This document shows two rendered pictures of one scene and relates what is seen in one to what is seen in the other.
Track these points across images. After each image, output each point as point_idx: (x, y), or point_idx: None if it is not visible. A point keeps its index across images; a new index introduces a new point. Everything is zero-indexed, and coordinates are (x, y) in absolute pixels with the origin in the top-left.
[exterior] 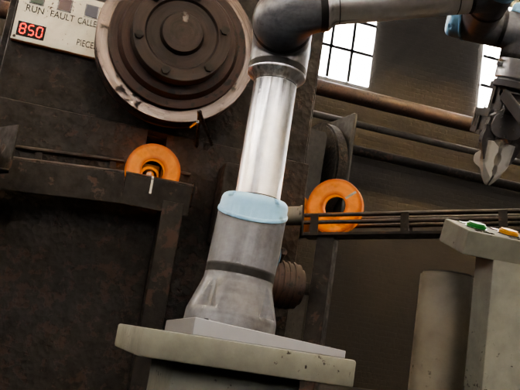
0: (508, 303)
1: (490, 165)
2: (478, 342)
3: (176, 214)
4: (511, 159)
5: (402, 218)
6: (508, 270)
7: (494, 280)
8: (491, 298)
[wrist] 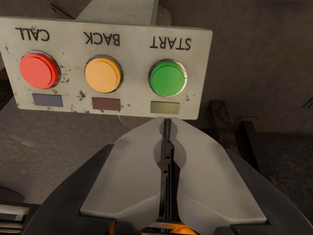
0: (127, 2)
1: (189, 135)
2: (156, 5)
3: None
4: (101, 157)
5: (139, 234)
6: (125, 18)
7: (147, 12)
8: (151, 4)
